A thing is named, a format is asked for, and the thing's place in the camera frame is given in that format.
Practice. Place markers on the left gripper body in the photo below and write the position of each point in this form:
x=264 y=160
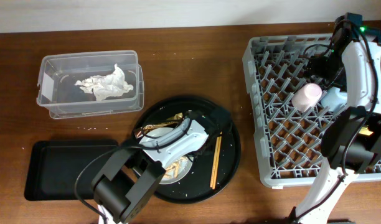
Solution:
x=199 y=152

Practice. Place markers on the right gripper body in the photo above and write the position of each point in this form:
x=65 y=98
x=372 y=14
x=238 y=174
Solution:
x=331 y=69

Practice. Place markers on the blue plastic cup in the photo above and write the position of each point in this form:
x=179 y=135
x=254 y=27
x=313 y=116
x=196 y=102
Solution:
x=334 y=99

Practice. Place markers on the pink plastic cup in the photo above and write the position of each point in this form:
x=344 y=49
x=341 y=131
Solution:
x=306 y=97

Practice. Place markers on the grey plate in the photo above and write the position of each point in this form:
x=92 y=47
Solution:
x=157 y=133

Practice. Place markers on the food scraps pile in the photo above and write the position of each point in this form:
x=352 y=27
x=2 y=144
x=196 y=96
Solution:
x=178 y=169

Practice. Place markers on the white napkin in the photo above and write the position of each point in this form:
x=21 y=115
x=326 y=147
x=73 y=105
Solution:
x=103 y=87

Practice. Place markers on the yellow bowl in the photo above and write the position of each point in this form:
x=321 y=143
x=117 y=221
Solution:
x=365 y=131

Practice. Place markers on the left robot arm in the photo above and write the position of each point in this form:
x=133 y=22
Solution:
x=132 y=173

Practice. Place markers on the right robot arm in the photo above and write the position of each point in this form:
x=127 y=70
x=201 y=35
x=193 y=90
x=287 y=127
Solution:
x=353 y=141

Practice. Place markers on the grey dishwasher rack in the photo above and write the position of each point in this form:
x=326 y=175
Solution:
x=287 y=141

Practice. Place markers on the right wooden chopstick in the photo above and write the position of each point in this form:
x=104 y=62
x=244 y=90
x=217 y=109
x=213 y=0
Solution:
x=217 y=168

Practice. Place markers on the wooden chopstick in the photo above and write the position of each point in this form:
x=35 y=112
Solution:
x=214 y=165
x=217 y=168

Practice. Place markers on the left wooden chopstick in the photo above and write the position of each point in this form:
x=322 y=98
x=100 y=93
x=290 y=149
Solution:
x=214 y=165

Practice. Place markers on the gold coffee sachet wrapper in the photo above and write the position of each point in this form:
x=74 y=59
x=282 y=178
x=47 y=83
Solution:
x=170 y=122

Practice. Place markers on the round black serving tray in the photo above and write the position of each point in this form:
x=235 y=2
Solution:
x=195 y=186

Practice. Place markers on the clear plastic storage bin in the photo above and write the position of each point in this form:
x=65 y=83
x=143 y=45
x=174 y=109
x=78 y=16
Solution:
x=58 y=74

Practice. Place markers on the black rectangular tray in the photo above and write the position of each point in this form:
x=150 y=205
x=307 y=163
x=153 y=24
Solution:
x=55 y=165

